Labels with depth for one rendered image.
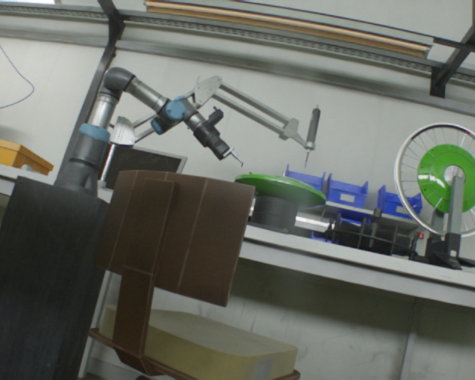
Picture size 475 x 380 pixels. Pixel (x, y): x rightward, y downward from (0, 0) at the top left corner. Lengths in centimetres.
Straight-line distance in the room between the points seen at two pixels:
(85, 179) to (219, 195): 55
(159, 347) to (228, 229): 27
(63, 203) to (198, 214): 47
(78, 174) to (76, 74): 183
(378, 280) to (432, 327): 108
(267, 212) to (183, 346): 62
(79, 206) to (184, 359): 48
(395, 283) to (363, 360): 99
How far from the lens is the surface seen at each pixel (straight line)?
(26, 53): 323
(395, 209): 210
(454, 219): 170
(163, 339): 76
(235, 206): 64
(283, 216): 124
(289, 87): 248
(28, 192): 108
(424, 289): 136
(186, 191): 68
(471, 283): 137
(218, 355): 70
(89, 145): 114
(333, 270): 129
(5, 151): 178
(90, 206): 101
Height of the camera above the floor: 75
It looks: 13 degrees up
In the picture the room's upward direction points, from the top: 14 degrees clockwise
